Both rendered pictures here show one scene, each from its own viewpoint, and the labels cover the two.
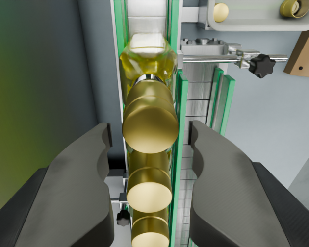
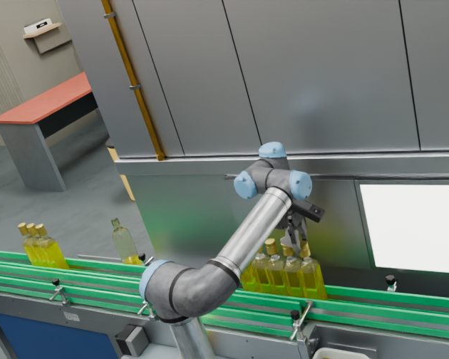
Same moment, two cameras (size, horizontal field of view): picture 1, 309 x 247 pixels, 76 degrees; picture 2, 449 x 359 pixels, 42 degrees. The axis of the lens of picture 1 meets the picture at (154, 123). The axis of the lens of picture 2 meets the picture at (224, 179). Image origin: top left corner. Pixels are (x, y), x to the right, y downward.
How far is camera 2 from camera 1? 1.79 m
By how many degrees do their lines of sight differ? 52
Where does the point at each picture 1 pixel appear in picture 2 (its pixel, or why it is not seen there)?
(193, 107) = not seen: hidden behind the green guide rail
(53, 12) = (350, 282)
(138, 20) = not seen: hidden behind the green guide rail
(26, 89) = (319, 244)
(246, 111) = not seen: outside the picture
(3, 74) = (323, 239)
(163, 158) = (290, 252)
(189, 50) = (311, 326)
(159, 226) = (273, 244)
